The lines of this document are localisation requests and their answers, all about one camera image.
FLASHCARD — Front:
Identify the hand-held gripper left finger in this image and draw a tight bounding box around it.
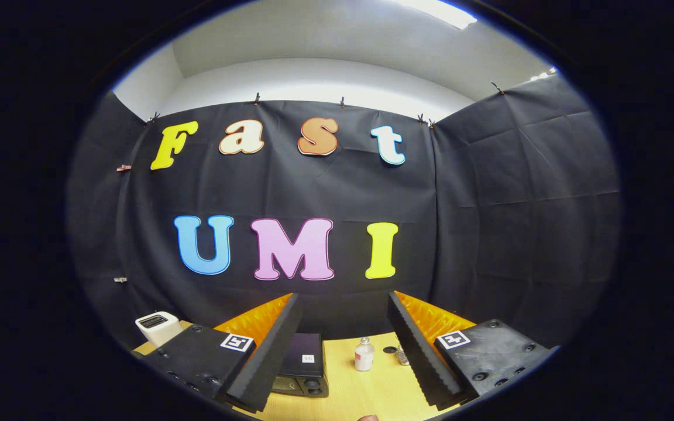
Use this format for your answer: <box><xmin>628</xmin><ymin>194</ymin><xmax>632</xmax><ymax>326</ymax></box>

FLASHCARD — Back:
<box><xmin>131</xmin><ymin>292</ymin><xmax>304</xmax><ymax>413</ymax></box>

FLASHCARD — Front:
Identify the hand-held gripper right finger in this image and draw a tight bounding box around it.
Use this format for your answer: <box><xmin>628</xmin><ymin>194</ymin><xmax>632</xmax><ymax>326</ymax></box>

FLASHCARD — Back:
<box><xmin>388</xmin><ymin>291</ymin><xmax>554</xmax><ymax>410</ymax></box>

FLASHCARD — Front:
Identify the black toaster oven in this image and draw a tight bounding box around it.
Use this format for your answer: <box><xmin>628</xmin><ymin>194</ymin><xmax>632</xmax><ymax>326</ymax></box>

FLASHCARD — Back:
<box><xmin>271</xmin><ymin>333</ymin><xmax>330</xmax><ymax>398</ymax></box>

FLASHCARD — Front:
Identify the white bread toaster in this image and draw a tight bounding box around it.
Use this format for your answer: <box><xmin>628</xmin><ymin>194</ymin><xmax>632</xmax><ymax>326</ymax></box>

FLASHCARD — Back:
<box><xmin>135</xmin><ymin>311</ymin><xmax>184</xmax><ymax>348</ymax></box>

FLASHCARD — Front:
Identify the clear bottle pink label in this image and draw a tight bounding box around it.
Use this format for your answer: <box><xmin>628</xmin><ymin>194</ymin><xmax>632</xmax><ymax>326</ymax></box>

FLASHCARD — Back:
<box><xmin>355</xmin><ymin>337</ymin><xmax>375</xmax><ymax>372</ymax></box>

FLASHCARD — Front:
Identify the row of black cloth clips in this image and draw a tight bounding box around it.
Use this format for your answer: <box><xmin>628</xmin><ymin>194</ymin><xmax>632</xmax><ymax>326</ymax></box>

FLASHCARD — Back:
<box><xmin>147</xmin><ymin>81</ymin><xmax>504</xmax><ymax>128</ymax></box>

